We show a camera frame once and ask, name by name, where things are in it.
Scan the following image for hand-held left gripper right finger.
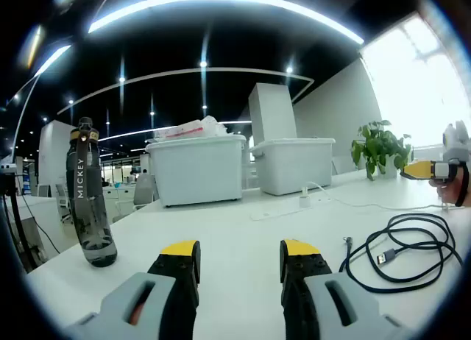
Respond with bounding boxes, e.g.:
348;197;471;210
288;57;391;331
279;238;410;340

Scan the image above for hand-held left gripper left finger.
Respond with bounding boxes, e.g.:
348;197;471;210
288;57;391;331
60;239;202;340

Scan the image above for black braided USB data cable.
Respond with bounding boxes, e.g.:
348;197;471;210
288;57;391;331
338;213;464;294

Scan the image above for white desktop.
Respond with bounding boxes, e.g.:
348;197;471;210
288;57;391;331
25;166;471;340

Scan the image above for potted green plant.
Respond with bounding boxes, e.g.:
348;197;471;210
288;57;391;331
351;119;413;181

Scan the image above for white office chair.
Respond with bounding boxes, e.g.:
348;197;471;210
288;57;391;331
132;174;160;210

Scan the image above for dark transparent water bottle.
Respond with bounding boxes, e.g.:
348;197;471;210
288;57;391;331
65;116;118;268

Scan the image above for white storage bin with papers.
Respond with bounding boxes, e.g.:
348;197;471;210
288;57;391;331
145;132;247;208

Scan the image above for empty white storage bin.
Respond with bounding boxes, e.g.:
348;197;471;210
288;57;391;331
249;136;336;196

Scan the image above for stack of white papers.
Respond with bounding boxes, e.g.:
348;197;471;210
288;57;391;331
153;115;236;139

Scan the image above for long ceiling light strip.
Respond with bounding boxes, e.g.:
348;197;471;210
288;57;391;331
88;0;365;46

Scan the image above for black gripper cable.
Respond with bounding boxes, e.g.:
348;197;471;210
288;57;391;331
454;163;471;208

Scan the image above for thin white cable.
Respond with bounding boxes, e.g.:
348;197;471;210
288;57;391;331
305;181;453;212

